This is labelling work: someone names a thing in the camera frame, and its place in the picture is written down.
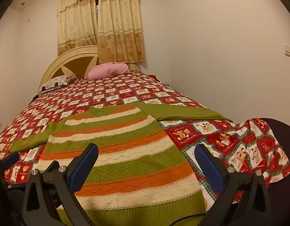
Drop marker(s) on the red checked printed bedspread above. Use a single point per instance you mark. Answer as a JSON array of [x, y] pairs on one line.
[[229, 141]]

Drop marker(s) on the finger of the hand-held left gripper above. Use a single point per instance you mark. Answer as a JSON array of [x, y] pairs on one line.
[[9, 159]]

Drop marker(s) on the cream wooden headboard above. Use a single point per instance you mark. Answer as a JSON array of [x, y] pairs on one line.
[[65, 58]]

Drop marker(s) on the green orange striped sweater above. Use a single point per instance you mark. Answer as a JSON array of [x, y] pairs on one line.
[[126, 146]]

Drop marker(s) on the white light switch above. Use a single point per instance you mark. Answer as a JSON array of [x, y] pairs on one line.
[[288, 50]]

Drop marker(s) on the beige floral curtain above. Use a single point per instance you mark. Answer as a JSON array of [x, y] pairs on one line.
[[119, 28], [74, 23]]

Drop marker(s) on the white patterned pillow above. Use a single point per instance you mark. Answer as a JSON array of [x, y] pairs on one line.
[[55, 82]]

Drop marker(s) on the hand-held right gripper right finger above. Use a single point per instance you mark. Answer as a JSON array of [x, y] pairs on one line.
[[209, 167]]

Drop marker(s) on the pink pillow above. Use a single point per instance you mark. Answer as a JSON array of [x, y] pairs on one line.
[[109, 70]]

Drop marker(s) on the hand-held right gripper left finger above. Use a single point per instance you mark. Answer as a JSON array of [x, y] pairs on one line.
[[85, 167]]

